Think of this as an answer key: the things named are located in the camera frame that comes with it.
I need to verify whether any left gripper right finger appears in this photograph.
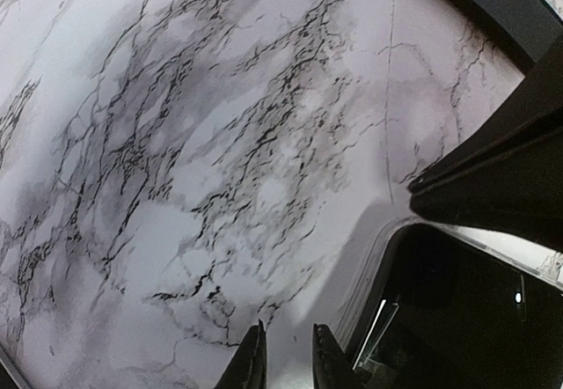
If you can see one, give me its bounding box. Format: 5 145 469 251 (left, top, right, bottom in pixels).
312 324 363 389

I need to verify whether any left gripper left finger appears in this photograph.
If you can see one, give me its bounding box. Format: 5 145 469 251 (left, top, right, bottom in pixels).
215 319 267 389

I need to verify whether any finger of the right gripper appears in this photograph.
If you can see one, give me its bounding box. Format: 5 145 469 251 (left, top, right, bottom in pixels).
408 39 562 246

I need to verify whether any black phone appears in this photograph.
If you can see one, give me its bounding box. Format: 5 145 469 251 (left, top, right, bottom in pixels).
448 0 562 74
347 224 562 388

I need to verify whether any clear magsafe phone case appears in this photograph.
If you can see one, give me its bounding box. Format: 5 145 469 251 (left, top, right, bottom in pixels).
335 217 562 361

